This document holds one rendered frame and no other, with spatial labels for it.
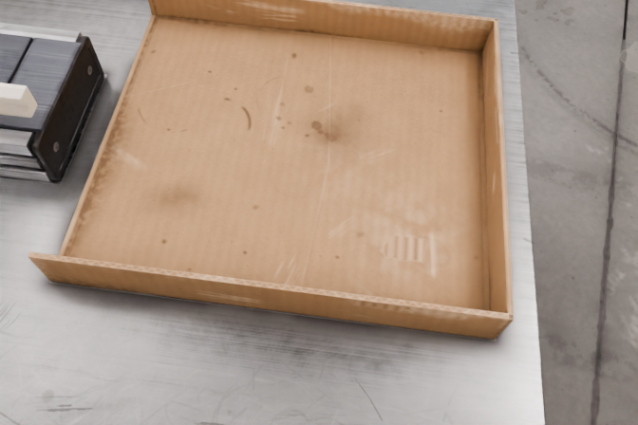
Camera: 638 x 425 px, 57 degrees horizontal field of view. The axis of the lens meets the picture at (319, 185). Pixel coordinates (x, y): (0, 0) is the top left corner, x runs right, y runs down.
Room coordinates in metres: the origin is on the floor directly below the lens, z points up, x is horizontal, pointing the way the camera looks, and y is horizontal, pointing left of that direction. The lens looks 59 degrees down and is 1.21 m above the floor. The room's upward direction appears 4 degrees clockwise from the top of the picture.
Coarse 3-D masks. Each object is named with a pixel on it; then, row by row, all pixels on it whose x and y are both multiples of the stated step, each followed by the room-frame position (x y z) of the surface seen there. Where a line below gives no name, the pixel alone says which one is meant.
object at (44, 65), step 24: (0, 48) 0.30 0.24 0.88; (24, 48) 0.30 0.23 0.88; (48, 48) 0.31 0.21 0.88; (72, 48) 0.31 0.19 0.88; (0, 72) 0.28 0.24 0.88; (24, 72) 0.28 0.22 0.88; (48, 72) 0.28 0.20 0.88; (48, 96) 0.26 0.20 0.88; (0, 120) 0.24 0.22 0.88; (24, 120) 0.24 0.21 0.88
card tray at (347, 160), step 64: (192, 0) 0.39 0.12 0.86; (256, 0) 0.39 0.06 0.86; (320, 0) 0.39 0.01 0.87; (192, 64) 0.34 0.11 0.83; (256, 64) 0.35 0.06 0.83; (320, 64) 0.35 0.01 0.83; (384, 64) 0.35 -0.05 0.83; (448, 64) 0.36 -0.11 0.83; (128, 128) 0.27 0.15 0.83; (192, 128) 0.27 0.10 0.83; (256, 128) 0.28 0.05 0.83; (320, 128) 0.28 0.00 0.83; (384, 128) 0.29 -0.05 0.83; (448, 128) 0.29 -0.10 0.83; (128, 192) 0.21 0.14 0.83; (192, 192) 0.22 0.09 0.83; (256, 192) 0.22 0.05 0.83; (320, 192) 0.22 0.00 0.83; (384, 192) 0.23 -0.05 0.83; (448, 192) 0.23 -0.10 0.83; (64, 256) 0.14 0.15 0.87; (128, 256) 0.16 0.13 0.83; (192, 256) 0.16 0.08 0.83; (256, 256) 0.17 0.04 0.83; (320, 256) 0.17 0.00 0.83; (384, 256) 0.17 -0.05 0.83; (448, 256) 0.18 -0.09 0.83; (384, 320) 0.13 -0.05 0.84; (448, 320) 0.12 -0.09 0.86; (512, 320) 0.12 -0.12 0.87
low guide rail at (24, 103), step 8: (0, 88) 0.24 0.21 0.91; (8, 88) 0.24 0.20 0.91; (16, 88) 0.24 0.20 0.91; (24, 88) 0.24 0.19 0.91; (0, 96) 0.23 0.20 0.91; (8, 96) 0.23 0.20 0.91; (16, 96) 0.23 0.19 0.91; (24, 96) 0.23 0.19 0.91; (32, 96) 0.24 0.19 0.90; (0, 104) 0.23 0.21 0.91; (8, 104) 0.23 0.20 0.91; (16, 104) 0.23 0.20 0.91; (24, 104) 0.23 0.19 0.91; (32, 104) 0.24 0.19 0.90; (0, 112) 0.23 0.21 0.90; (8, 112) 0.23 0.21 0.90; (16, 112) 0.23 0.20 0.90; (24, 112) 0.23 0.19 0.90; (32, 112) 0.23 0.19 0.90
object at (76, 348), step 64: (0, 0) 0.41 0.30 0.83; (64, 0) 0.41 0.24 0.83; (128, 0) 0.42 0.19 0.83; (384, 0) 0.44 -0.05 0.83; (448, 0) 0.44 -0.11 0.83; (512, 0) 0.45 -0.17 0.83; (128, 64) 0.34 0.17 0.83; (512, 64) 0.37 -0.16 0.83; (512, 128) 0.30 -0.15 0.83; (0, 192) 0.21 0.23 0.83; (64, 192) 0.21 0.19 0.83; (512, 192) 0.24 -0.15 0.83; (0, 256) 0.16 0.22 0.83; (512, 256) 0.18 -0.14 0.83; (0, 320) 0.11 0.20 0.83; (64, 320) 0.12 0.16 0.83; (128, 320) 0.12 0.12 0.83; (192, 320) 0.12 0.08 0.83; (256, 320) 0.12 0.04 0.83; (320, 320) 0.13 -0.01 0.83; (0, 384) 0.07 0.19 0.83; (64, 384) 0.08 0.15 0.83; (128, 384) 0.08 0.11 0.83; (192, 384) 0.08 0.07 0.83; (256, 384) 0.08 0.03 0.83; (320, 384) 0.09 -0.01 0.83; (384, 384) 0.09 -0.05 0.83; (448, 384) 0.09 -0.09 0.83; (512, 384) 0.09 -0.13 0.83
